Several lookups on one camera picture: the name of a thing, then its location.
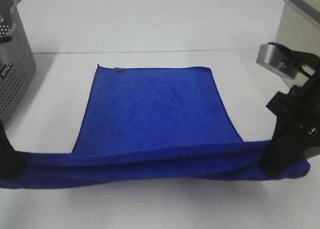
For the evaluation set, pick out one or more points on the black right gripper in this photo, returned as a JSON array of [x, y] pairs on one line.
[[297, 129]]

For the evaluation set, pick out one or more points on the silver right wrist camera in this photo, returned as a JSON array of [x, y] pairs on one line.
[[277, 61]]

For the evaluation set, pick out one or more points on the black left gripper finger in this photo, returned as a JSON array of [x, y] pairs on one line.
[[12, 165]]

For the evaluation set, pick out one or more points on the blue microfibre towel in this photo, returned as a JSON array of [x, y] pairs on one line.
[[148, 123]]

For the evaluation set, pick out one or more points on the grey perforated plastic basket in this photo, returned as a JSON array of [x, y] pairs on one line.
[[17, 63]]

